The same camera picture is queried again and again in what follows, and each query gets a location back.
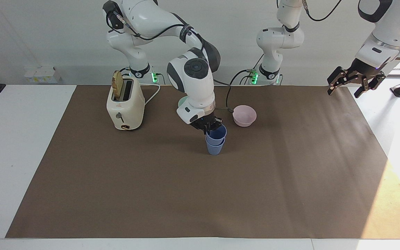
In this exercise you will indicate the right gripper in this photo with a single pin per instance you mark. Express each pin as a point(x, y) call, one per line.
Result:
point(202, 121)

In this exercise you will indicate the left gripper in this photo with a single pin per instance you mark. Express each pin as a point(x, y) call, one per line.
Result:
point(367, 68)

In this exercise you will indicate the blue plastic cup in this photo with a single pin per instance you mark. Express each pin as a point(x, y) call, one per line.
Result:
point(215, 149)
point(217, 136)

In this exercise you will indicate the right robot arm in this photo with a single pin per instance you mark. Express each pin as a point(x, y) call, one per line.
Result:
point(196, 86)

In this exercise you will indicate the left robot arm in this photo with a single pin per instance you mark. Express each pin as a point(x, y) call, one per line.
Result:
point(280, 38)

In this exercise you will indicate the pink bowl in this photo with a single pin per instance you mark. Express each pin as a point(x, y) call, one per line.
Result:
point(244, 116)

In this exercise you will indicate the mint green bowl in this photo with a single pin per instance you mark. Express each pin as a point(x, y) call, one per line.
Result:
point(182, 102)

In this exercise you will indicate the cream toaster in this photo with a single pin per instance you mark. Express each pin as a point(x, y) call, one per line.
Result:
point(125, 111)

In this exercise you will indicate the toast slice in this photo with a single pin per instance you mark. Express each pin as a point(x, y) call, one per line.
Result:
point(117, 85)

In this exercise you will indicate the white box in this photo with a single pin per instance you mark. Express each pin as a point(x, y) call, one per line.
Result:
point(42, 74)

